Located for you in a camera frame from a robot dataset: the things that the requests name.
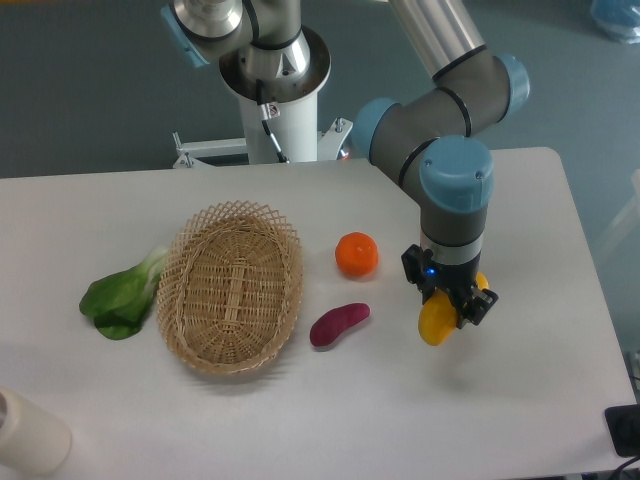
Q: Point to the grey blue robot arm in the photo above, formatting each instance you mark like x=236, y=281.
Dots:
x=428, y=148

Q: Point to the green bok choy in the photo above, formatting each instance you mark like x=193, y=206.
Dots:
x=119, y=303

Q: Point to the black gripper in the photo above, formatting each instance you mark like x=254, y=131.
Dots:
x=470, y=300

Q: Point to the blue plastic bag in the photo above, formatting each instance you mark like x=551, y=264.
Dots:
x=617, y=18

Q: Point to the black device at edge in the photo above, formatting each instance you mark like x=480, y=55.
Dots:
x=623, y=426

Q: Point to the orange tangerine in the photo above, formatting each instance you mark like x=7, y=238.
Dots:
x=356, y=254

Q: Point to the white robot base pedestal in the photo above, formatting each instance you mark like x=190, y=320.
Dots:
x=277, y=92

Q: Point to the purple sweet potato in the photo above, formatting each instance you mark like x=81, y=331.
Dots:
x=332, y=324

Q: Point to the woven wicker basket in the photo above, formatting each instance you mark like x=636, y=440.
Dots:
x=231, y=290

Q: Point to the yellow mango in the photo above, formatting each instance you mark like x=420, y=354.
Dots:
x=438, y=317

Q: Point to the cream cylinder bottle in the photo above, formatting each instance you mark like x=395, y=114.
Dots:
x=33, y=441

